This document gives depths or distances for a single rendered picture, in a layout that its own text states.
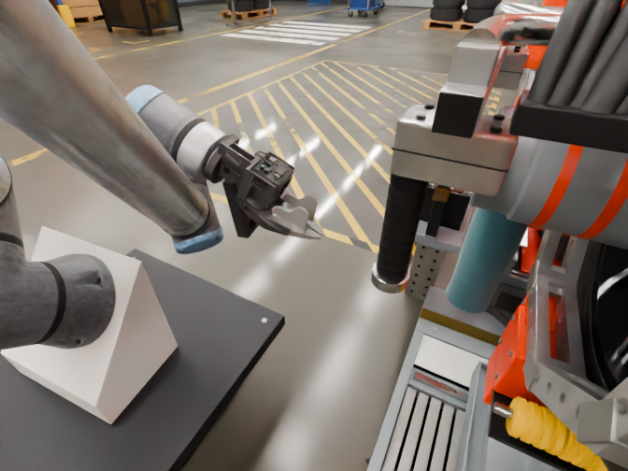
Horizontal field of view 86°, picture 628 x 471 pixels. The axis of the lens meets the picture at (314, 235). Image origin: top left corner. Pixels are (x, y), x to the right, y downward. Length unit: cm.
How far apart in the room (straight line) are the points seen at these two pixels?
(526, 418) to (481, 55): 50
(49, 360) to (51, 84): 69
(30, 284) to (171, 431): 39
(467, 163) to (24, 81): 32
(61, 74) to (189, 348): 73
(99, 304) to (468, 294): 72
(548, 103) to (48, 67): 33
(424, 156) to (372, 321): 107
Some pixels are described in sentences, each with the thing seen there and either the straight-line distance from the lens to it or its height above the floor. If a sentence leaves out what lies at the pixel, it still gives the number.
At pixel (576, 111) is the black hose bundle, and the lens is 26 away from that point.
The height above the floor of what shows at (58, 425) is 30.
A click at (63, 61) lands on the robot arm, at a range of 32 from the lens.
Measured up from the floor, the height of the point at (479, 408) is 15.
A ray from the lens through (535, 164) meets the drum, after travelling 44.
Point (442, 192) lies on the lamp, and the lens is 92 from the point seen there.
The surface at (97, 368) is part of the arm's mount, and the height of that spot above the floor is 43.
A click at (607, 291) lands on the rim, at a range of 74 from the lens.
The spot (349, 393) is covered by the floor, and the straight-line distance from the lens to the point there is 117.
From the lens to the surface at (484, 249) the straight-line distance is 67.
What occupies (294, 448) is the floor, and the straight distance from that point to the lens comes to 111.
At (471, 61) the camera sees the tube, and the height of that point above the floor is 99.
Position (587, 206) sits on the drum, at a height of 85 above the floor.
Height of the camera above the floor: 105
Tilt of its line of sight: 39 degrees down
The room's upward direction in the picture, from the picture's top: straight up
